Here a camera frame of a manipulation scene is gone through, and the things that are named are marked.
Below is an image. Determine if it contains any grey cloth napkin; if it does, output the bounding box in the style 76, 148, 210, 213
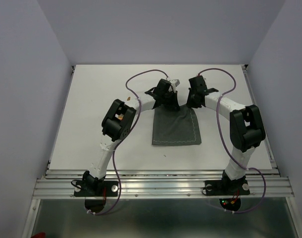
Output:
152, 105, 201, 146

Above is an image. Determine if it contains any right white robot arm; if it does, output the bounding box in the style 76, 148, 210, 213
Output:
187, 75, 266, 196

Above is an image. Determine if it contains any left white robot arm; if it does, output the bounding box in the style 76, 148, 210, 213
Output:
79, 79, 180, 195

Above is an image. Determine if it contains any red object at corner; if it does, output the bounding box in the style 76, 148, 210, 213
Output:
31, 232, 46, 238

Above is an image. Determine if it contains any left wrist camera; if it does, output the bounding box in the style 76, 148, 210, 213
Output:
166, 77, 180, 88

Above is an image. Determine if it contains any aluminium mounting rail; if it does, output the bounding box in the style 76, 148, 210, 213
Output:
32, 169, 294, 199

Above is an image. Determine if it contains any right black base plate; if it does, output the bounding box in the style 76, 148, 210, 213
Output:
201, 180, 250, 196

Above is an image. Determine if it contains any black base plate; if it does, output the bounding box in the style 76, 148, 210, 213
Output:
201, 180, 250, 196
71, 179, 119, 197

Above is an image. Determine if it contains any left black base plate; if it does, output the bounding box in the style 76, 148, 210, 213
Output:
71, 179, 119, 197

